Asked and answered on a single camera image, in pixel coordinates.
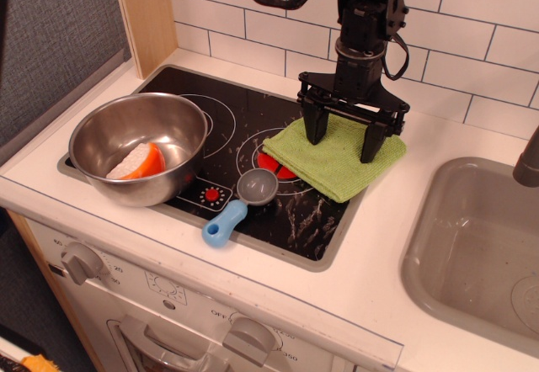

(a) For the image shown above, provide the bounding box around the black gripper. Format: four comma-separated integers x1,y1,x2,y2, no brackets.
297,50,409,163

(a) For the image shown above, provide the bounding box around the green cloth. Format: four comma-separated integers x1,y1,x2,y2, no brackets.
263,114,407,203

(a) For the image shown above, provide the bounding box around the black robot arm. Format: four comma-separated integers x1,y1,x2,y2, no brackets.
298,0,409,163

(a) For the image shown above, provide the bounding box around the black toy stove top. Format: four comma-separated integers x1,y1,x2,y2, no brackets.
56,65,393,274

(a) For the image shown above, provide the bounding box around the grey plastic sink basin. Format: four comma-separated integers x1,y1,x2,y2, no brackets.
402,157,538,357

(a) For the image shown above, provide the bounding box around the grey faucet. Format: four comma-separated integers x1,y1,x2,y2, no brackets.
513,127,539,188

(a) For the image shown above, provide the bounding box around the orange and white toy food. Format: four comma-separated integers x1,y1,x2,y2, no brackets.
106,142,166,180

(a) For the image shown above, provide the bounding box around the stainless steel bowl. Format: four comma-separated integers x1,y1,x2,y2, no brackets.
69,93,208,207

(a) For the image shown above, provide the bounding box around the grey oven temperature knob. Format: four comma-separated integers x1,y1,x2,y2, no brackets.
222,317,276,367

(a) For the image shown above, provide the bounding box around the grey timer knob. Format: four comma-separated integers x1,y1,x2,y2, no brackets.
61,242,104,285

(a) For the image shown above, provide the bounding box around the orange object at bottom left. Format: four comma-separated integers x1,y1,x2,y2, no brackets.
19,354,60,372

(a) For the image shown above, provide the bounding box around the grey scoop with blue handle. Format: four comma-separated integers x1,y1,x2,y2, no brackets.
201,168,279,248

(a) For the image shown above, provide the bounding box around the light wooden side post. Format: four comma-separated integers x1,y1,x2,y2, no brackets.
118,0,178,79

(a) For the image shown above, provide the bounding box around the grey oven door handle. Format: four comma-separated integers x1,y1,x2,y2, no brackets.
120,316,209,367

